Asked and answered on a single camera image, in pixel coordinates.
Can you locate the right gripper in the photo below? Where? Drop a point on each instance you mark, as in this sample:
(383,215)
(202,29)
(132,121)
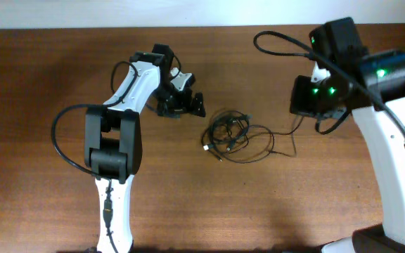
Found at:
(299,86)

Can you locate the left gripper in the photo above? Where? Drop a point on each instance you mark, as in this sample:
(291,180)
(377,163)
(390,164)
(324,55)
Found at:
(184,106)

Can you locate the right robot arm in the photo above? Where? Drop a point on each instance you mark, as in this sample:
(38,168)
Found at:
(348,81)

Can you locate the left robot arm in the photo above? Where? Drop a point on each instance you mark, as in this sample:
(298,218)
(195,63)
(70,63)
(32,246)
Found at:
(112,142)

